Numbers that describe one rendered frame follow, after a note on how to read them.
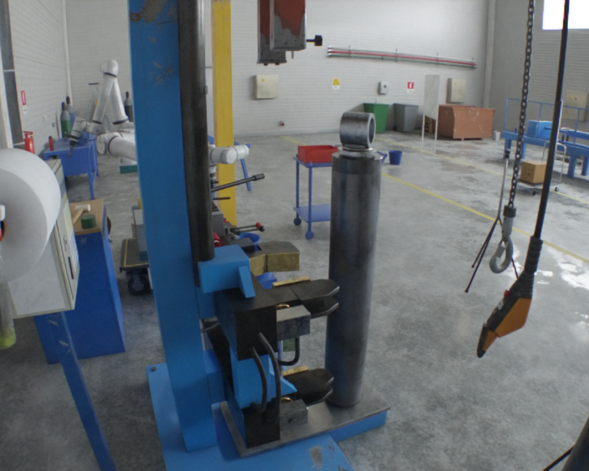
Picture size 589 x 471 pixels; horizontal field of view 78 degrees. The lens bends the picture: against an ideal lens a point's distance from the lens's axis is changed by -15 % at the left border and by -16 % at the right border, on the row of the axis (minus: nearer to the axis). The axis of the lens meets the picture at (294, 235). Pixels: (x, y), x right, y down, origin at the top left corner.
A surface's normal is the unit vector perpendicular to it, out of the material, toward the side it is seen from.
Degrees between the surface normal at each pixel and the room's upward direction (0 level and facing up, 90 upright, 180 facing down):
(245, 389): 90
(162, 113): 90
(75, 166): 90
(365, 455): 0
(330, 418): 0
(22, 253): 90
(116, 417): 0
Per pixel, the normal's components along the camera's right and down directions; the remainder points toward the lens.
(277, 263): 0.14, 0.36
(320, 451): 0.00, -0.93
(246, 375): 0.39, 0.33
